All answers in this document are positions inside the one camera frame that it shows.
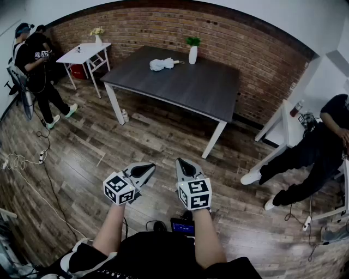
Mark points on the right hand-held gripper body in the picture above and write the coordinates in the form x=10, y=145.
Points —
x=195, y=194

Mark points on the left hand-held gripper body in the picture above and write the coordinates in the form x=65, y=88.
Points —
x=117, y=188

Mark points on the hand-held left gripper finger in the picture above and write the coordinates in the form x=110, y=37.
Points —
x=147, y=177
x=136, y=164

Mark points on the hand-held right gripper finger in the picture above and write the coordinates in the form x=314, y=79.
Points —
x=179, y=170
x=197, y=171

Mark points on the light blue umbrella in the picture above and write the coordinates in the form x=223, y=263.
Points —
x=161, y=65

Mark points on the person's left forearm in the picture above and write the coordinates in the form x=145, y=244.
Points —
x=109, y=231

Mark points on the person's right forearm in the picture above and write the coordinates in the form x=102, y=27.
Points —
x=208, y=239

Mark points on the black device with screen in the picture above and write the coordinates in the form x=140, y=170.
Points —
x=182, y=227

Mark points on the clear plastic bottle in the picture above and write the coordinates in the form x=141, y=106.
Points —
x=125, y=116

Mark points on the person's black shirt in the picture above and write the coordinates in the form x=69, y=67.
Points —
x=152, y=256

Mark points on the white power strip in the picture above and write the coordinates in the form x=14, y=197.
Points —
x=42, y=156
x=306, y=224

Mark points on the dark wooden table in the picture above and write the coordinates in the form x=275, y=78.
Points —
x=177, y=87

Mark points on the white side table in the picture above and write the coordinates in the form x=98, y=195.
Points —
x=285, y=128

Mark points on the tall white vase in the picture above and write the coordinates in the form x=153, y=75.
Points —
x=192, y=55

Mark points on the bottle with red drink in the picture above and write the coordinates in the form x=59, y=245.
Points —
x=295, y=109

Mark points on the small white folding table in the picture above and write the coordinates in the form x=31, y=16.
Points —
x=81, y=53

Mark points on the small white vase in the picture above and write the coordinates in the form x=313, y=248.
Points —
x=98, y=41

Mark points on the white chair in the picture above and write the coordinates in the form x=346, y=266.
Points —
x=327, y=215

